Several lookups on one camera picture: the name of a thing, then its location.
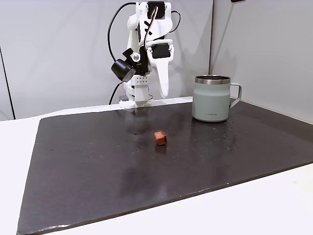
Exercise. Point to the black oval webcam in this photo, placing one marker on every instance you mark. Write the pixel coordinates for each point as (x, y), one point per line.
(121, 68)

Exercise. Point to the sage green steel-rimmed mug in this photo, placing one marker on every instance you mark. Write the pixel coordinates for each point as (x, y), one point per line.
(210, 102)

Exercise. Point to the small red-brown cube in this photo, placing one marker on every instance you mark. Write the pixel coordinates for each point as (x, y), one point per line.
(161, 139)

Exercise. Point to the black glossy table mat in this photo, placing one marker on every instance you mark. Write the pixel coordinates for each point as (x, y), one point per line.
(122, 171)

